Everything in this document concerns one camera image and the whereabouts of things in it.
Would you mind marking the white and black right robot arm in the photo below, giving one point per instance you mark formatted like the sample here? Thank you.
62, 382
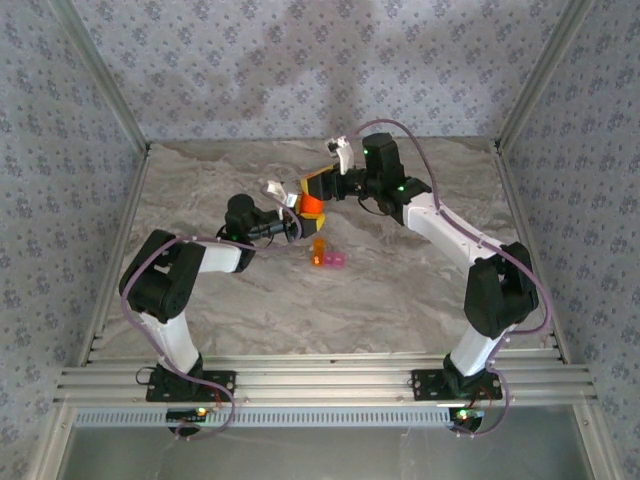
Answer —
470, 350

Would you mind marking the small right circuit board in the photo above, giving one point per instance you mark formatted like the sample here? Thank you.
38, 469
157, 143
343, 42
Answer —
467, 415

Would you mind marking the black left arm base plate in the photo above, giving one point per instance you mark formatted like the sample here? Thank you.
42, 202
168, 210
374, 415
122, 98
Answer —
225, 380

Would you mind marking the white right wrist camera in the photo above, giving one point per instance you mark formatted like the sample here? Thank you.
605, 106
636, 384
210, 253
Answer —
345, 157

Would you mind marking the small circuit board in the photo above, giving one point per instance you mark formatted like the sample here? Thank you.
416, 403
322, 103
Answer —
467, 415
187, 413

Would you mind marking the aluminium frame leg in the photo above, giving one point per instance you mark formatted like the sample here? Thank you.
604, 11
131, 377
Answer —
50, 450
599, 445

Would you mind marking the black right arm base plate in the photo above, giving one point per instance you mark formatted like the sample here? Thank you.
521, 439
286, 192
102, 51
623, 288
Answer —
425, 385

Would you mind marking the aluminium side rail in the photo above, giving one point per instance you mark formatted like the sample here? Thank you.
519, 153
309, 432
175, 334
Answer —
131, 200
515, 200

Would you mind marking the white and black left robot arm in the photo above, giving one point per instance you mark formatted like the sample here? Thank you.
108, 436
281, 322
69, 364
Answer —
172, 345

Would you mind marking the pink translucent pill box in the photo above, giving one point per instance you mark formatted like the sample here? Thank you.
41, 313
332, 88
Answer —
336, 260

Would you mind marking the orange translucent pill box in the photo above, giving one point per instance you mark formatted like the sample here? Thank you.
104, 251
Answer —
318, 254

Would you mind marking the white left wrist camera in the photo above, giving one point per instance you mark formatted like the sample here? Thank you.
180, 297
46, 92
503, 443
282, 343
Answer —
275, 188

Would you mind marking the small left circuit board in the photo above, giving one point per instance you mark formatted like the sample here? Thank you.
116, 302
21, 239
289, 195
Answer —
187, 413

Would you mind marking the aluminium corner post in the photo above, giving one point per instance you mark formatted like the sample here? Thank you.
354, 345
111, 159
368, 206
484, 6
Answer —
541, 75
105, 75

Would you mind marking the orange pill bottle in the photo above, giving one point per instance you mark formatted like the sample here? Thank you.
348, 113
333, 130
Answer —
311, 204

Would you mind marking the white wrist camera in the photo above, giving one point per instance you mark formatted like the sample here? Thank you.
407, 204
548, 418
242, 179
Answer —
345, 157
275, 188

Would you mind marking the aluminium rail beam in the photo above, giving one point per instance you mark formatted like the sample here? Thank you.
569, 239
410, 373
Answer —
320, 380

